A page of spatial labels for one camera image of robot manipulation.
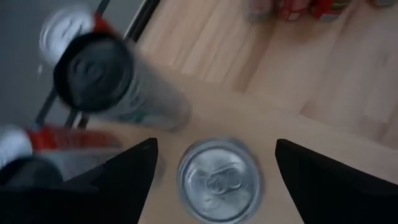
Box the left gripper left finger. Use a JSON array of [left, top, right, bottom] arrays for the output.
[[0, 138, 159, 224]]

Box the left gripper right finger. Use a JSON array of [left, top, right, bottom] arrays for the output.
[[274, 138, 398, 224]]

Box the orange-red soda can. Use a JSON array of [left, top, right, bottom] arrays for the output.
[[39, 7, 119, 68], [0, 124, 122, 169]]

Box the red cola can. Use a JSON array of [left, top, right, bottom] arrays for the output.
[[276, 0, 312, 22], [310, 0, 351, 22]]

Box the wooden shelf black metal frame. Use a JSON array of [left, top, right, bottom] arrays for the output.
[[34, 0, 398, 224]]

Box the black aluminium rig frame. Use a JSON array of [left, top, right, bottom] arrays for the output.
[[123, 0, 162, 43]]

